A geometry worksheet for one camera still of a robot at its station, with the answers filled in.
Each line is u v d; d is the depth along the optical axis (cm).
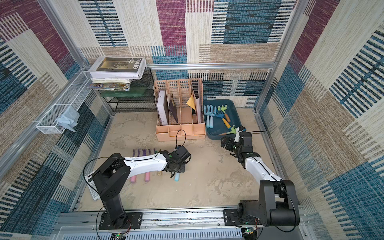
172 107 111
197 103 87
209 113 117
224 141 81
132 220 73
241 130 79
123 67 83
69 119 67
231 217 73
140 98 118
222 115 116
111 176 49
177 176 85
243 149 69
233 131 107
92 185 84
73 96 82
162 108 97
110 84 83
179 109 123
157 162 60
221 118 113
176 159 69
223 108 119
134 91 99
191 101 89
